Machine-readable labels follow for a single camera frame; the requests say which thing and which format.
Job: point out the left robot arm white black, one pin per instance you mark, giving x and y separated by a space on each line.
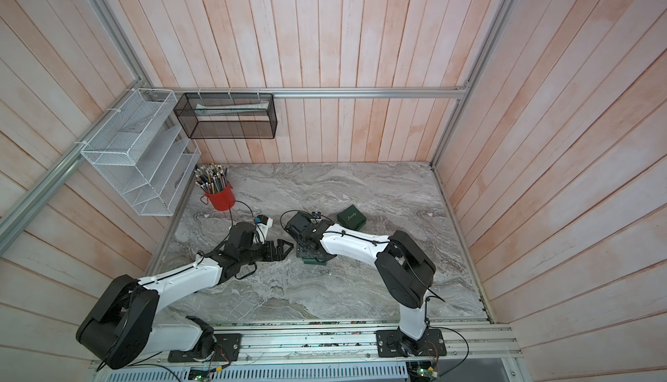
121 326

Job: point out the aluminium frame rail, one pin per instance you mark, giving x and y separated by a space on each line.
331 93

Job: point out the black mesh basket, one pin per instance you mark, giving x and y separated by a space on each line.
205 116

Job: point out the pencils bundle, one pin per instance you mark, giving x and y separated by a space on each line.
212 178

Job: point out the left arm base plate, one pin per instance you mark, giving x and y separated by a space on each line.
223 347

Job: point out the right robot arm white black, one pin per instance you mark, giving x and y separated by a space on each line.
405 269

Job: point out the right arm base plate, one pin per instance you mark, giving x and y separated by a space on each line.
394 344

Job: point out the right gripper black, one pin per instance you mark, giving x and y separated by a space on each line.
301 251

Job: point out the right green jewelry box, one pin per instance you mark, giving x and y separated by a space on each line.
352 218

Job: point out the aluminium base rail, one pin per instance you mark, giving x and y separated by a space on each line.
354 340

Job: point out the red pencil cup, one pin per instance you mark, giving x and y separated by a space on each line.
221 201

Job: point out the white wire mesh shelf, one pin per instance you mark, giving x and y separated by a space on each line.
148 163

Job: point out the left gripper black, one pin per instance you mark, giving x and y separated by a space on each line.
280 255

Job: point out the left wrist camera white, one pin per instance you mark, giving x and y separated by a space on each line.
262 226

